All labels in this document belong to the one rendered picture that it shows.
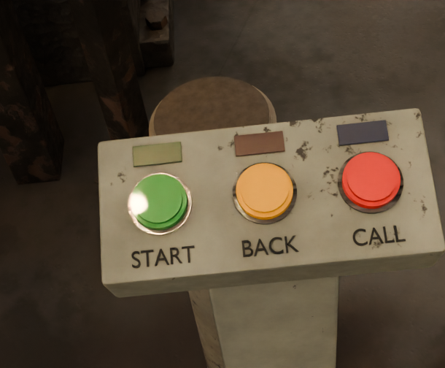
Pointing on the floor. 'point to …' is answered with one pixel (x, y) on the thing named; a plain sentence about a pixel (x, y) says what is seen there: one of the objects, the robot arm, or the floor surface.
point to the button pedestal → (270, 233)
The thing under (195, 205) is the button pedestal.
